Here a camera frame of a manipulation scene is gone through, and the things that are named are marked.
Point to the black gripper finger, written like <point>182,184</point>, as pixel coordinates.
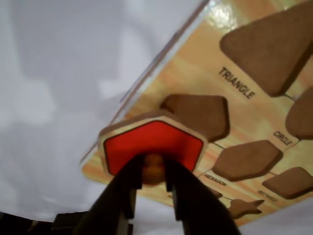
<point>115,203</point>
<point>198,208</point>

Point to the red hexagon piece yellow pin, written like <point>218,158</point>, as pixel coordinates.
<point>151,139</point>

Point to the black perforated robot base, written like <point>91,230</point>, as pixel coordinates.
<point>69,221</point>

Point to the wooden shape puzzle board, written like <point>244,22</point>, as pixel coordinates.
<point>195,80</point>

